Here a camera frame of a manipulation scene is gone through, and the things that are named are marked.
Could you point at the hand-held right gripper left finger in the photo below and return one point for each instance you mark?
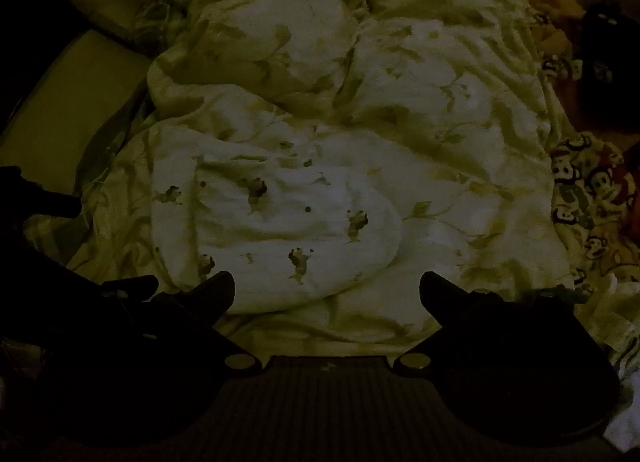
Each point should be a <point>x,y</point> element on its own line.
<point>220,292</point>

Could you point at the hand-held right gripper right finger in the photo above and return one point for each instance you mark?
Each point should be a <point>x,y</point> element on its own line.
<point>434,292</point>

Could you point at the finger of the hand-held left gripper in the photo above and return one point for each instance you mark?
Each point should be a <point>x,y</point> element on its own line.
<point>131,288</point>

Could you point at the white animal print baby garment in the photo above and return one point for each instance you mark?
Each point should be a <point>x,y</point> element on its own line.
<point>280,232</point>

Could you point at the white crumpled cloth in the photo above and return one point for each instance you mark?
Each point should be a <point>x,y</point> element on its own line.
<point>617,322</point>

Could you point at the pale leaf pattern quilt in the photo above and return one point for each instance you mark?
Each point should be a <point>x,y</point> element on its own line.
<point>410,107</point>

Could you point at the monkey print blanket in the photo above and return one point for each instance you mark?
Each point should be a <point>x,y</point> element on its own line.
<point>595,187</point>

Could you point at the large plain pillow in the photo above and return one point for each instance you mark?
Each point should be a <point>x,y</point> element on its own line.
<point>65,92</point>

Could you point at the dark bag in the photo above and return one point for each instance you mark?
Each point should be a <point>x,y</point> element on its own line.
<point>605,42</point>

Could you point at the yellow soft toy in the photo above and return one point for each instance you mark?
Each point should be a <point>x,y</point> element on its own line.
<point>552,7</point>

